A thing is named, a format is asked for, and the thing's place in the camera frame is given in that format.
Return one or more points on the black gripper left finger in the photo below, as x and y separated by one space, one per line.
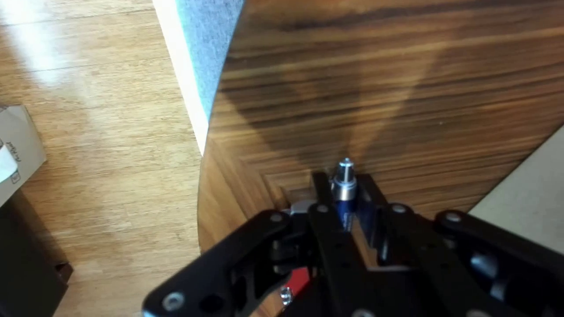
328 222

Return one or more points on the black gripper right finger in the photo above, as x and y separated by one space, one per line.
375 216

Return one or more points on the blue pen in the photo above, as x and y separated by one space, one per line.
344 186

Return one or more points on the red pen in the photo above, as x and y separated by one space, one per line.
296 280

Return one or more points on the cardboard box with smile logo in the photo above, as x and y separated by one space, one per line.
529 199

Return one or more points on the wooden table with black legs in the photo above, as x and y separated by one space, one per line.
381 88

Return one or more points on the black ottoman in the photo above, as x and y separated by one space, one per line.
26 264

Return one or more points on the brown paper bag with tag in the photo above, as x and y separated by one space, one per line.
14 151

